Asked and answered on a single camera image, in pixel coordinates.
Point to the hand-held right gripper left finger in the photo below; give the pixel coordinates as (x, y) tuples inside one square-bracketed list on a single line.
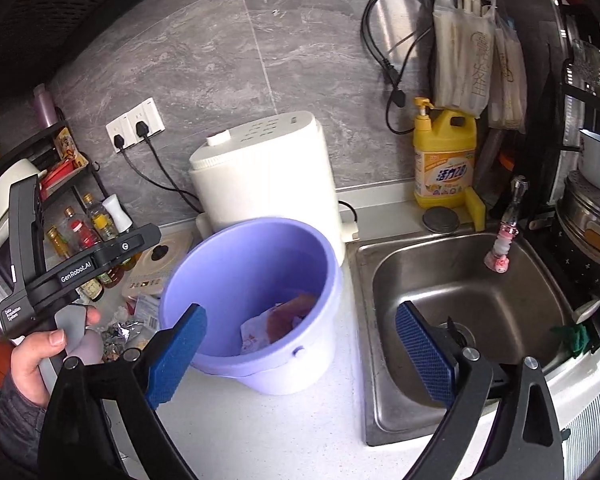
[(176, 355)]

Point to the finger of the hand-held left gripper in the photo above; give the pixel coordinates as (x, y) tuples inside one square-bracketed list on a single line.
[(25, 230)]

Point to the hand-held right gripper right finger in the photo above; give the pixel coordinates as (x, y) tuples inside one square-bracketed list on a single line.
[(425, 355)]

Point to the white and red wrapper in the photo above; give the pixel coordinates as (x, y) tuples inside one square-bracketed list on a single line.
[(275, 327)]

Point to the purple plastic bucket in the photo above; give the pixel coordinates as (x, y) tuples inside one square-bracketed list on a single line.
[(290, 265)]

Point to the person's left forearm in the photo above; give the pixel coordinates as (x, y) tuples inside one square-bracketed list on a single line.
[(10, 435)]

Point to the person's left hand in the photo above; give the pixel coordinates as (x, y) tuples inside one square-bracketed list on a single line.
[(30, 370)]

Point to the red cap oil bottle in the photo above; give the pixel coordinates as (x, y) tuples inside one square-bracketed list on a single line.
[(80, 232)]

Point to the white pot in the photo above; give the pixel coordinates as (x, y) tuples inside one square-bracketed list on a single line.
[(0, 195)]

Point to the crumpled foil wrapper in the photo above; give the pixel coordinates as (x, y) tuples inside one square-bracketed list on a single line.
[(125, 337)]

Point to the yellow cap oil bottle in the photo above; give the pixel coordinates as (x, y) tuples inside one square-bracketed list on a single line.
[(99, 220)]

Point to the black spice rack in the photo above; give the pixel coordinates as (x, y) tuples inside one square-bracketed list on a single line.
[(60, 170)]

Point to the white spray oil bottle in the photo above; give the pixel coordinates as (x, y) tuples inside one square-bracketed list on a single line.
[(116, 212)]

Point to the red seasoning packets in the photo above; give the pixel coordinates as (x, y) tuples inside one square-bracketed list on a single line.
[(65, 160)]

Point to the stainless steel sink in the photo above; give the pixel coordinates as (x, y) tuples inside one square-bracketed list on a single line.
[(480, 290)]

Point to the purple bottle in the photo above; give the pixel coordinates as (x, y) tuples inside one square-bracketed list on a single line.
[(45, 107)]

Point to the round grey sink plug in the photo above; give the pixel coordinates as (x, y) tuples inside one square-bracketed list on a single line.
[(441, 219)]

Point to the faucet with pink filter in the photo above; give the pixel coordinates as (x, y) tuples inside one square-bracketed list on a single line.
[(505, 240)]

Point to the green scrubber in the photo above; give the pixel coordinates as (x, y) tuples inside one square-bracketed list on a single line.
[(572, 340)]

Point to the yellow sponge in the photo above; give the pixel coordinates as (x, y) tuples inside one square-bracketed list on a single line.
[(476, 210)]

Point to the white ribbed panel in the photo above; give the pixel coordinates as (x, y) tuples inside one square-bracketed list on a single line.
[(595, 435)]

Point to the yellow dish soap bottle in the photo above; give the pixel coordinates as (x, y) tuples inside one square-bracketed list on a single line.
[(445, 165)]

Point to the white kitchen appliance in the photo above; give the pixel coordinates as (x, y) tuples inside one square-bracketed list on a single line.
[(275, 180)]

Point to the steel steamer pot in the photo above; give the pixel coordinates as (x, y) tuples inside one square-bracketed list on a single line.
[(590, 240)]

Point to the hanging clear plastic bag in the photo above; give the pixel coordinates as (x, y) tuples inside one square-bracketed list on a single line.
[(510, 80)]

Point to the black dish rack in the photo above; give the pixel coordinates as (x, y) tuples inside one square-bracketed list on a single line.
[(580, 110)]

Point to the hanging bag of chopsticks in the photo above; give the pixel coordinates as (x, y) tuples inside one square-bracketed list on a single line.
[(462, 50)]

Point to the white wall socket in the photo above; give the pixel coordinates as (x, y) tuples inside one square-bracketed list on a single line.
[(147, 117), (116, 130)]

